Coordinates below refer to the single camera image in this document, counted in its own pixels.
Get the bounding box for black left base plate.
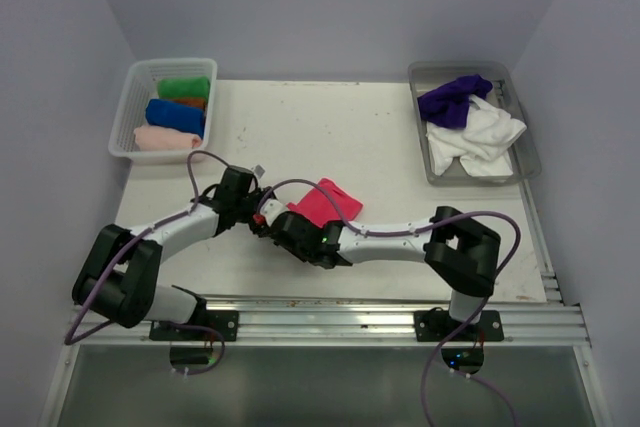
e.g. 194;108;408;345
149;310;240;342

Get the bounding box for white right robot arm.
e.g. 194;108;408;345
259;200;501;340

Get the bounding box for green rolled towel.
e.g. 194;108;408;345
156;76;210;99

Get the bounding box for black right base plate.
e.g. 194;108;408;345
413;307;505;342

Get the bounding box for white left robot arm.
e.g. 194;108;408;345
72;166;263;340

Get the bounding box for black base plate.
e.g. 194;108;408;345
149;310;240;342
413;307;505;342

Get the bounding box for aluminium mounting rail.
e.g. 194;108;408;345
63;296;591;346

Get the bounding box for orange rolled towel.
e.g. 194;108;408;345
173;97;208;112

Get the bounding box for pink red towel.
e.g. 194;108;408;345
287;178;363;227

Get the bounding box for white plastic basket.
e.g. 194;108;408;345
108;58;218;164

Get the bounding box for white towel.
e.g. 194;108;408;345
426;95;527;178

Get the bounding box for light pink rolled towel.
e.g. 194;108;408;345
134;125;202;151

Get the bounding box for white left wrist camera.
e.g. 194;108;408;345
253;165;265;179

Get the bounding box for clear plastic bin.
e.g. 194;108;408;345
408;61;541;187

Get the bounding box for purple towel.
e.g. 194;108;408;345
417;74;493;130

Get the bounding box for blue rolled towel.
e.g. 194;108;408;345
145;99;205;137

